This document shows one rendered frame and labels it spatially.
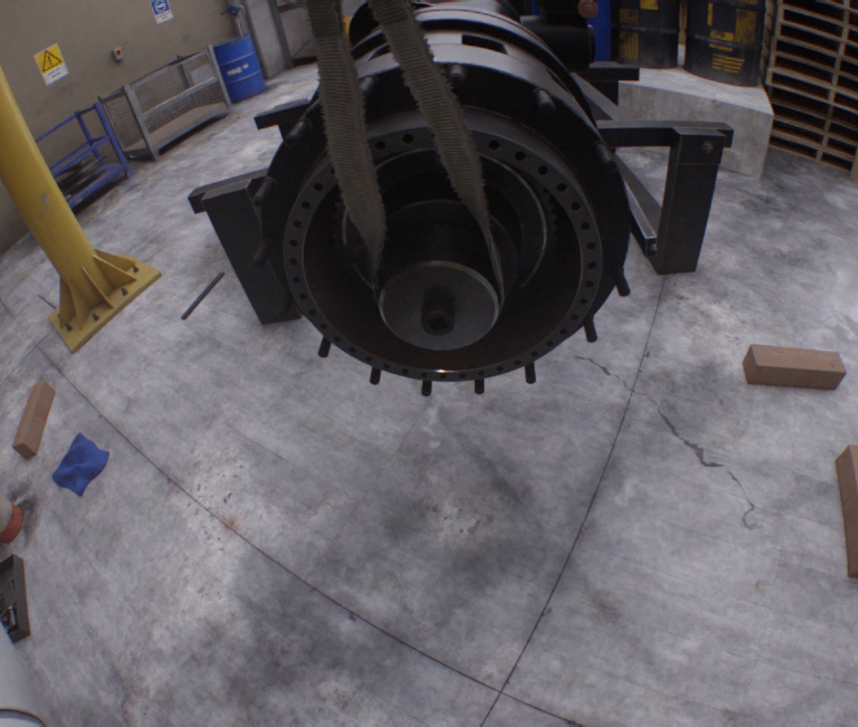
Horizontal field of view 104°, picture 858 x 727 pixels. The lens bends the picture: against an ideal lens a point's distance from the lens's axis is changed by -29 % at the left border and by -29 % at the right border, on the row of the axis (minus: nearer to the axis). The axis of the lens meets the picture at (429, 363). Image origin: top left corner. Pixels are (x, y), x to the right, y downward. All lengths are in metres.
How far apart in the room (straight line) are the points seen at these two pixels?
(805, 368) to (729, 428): 0.38
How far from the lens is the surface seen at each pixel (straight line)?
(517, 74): 0.55
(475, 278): 0.52
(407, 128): 0.50
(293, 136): 0.54
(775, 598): 1.43
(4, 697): 0.42
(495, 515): 1.32
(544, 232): 0.66
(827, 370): 1.84
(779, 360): 1.75
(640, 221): 0.61
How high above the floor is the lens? 1.21
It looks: 47 degrees down
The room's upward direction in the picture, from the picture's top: 13 degrees counter-clockwise
